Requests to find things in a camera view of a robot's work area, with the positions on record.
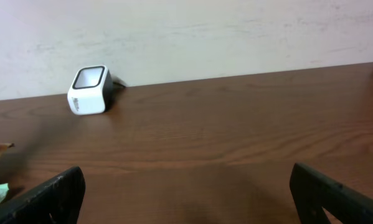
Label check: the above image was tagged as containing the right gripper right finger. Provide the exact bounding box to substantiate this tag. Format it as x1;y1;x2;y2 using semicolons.
289;163;373;224

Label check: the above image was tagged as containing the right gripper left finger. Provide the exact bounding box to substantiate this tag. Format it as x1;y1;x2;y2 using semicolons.
0;167;86;224

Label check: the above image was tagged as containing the white barcode scanner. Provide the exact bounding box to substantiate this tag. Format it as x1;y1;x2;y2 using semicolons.
67;65;113;115

